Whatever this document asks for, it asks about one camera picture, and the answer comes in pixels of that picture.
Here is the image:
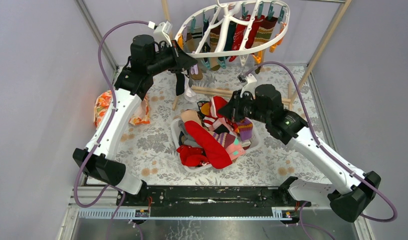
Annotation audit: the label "olive striped hanging sock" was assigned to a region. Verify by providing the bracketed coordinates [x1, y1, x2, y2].
[252, 16, 278, 65]

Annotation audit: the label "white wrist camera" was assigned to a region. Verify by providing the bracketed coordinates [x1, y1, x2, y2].
[148, 21, 172, 46]
[238, 73, 257, 98]

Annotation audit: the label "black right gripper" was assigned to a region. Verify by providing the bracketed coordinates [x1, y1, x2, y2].
[218, 89, 270, 124]

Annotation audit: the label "red patterned hanging sock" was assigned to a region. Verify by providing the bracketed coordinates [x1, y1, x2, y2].
[231, 24, 247, 51]

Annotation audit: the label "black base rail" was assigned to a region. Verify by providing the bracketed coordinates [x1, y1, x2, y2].
[116, 185, 303, 218]

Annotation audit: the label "orange clothespin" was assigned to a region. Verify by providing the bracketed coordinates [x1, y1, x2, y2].
[269, 22, 287, 53]

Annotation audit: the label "red white sock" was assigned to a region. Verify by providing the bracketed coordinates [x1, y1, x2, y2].
[200, 96, 234, 132]

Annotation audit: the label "dark teal hanging sock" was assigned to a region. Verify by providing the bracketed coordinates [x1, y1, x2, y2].
[224, 21, 237, 52]

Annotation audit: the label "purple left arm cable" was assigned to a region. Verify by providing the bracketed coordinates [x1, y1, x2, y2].
[73, 20, 156, 209]

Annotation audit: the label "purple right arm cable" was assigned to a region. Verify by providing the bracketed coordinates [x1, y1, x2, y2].
[245, 60, 399, 223]

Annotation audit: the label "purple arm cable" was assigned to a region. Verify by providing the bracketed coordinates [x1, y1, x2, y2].
[73, 20, 156, 209]
[245, 60, 399, 223]

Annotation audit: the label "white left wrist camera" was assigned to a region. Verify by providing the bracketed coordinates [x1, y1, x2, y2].
[148, 21, 172, 46]

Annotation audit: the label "large red sock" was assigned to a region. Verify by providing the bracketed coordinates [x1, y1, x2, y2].
[176, 121, 233, 169]

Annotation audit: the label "floral orange fabric bag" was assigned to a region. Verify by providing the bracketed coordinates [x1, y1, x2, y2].
[93, 90, 150, 128]

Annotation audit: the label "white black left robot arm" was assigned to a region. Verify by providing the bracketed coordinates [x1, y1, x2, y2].
[72, 34, 197, 206]

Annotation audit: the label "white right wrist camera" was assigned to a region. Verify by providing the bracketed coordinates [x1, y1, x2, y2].
[238, 73, 257, 98]

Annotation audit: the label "white oval clip hanger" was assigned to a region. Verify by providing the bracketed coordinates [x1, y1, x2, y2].
[174, 0, 291, 61]

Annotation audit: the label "wooden hanger stand frame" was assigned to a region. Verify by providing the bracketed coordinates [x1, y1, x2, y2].
[160, 0, 352, 128]

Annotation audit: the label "white sock black stripes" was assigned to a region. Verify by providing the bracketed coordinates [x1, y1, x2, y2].
[184, 75, 197, 103]

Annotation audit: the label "white laundry basket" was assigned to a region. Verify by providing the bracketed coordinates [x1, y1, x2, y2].
[170, 96, 262, 173]

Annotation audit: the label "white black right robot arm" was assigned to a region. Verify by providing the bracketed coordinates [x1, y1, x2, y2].
[217, 84, 381, 223]

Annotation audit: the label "purple striped sock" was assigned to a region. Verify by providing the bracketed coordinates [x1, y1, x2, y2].
[235, 118, 253, 141]

